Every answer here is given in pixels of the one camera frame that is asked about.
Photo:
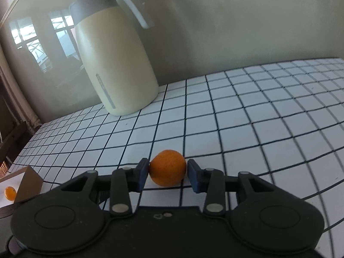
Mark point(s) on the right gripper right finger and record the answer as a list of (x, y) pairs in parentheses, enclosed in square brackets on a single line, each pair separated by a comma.
[(260, 214)]

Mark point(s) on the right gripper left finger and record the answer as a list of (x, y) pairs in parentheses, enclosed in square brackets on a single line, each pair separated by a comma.
[(75, 214)]

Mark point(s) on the orange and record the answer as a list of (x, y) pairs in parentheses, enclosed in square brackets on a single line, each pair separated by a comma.
[(10, 193), (167, 168)]

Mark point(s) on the brown cardboard box tray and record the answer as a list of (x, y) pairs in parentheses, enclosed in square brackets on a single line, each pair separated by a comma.
[(17, 188)]

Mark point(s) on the checkered white tablecloth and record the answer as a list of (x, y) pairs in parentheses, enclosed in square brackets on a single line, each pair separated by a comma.
[(281, 121)]

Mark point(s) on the wooden sofa with cushions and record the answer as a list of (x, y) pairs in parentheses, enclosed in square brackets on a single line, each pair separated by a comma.
[(11, 131)]

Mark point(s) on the beige curtain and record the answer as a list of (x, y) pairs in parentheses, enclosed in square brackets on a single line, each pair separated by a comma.
[(19, 101)]

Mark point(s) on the cream thermos jug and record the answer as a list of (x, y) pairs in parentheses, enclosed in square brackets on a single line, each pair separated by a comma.
[(113, 54)]

